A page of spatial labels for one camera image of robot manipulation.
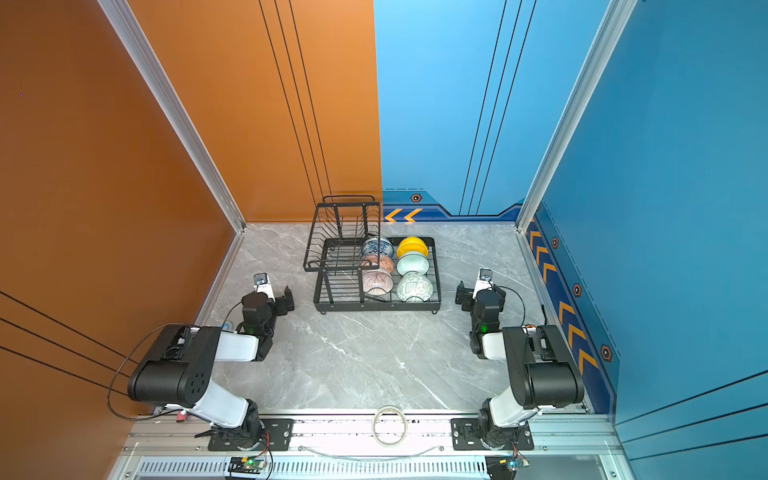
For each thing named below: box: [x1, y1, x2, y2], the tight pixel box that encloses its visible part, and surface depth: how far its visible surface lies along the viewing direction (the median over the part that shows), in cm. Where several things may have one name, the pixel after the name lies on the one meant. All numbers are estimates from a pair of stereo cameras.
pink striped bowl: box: [362, 270, 394, 296], surface depth 101 cm
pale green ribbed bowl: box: [396, 252, 430, 276], surface depth 104 cm
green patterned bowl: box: [397, 271, 434, 303], surface depth 98 cm
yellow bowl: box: [397, 236, 429, 257], surface depth 105 cm
